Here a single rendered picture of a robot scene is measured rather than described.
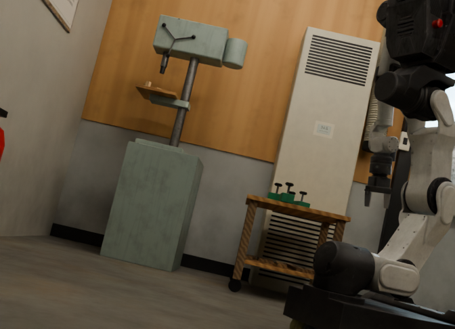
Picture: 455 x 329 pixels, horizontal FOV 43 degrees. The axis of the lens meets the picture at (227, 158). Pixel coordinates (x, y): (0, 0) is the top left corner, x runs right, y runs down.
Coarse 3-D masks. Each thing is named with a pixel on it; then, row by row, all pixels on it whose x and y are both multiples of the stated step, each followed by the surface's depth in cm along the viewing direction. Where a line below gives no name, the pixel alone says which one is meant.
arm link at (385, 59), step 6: (384, 42) 242; (384, 48) 241; (384, 54) 240; (384, 60) 239; (390, 60) 238; (378, 66) 243; (384, 66) 238; (390, 66) 237; (396, 66) 236; (378, 72) 241; (384, 72) 239
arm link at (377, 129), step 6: (378, 120) 239; (384, 120) 237; (390, 120) 238; (372, 126) 242; (378, 126) 243; (384, 126) 243; (390, 126) 241; (372, 132) 242; (378, 132) 244; (384, 132) 245; (372, 138) 242
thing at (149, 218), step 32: (160, 32) 378; (192, 32) 378; (224, 32) 377; (160, 64) 383; (192, 64) 381; (224, 64) 384; (160, 96) 376; (128, 160) 352; (160, 160) 352; (192, 160) 352; (128, 192) 350; (160, 192) 349; (192, 192) 363; (128, 224) 347; (160, 224) 347; (128, 256) 345; (160, 256) 344
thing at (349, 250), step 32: (320, 256) 197; (352, 256) 194; (288, 288) 207; (320, 288) 194; (352, 288) 193; (320, 320) 189; (352, 320) 182; (384, 320) 184; (416, 320) 187; (448, 320) 204
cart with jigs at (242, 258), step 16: (272, 192) 332; (288, 192) 320; (304, 192) 350; (256, 208) 316; (272, 208) 352; (288, 208) 318; (304, 208) 314; (336, 224) 317; (240, 240) 370; (320, 240) 369; (336, 240) 313; (240, 256) 313; (240, 272) 312; (288, 272) 313; (304, 272) 322
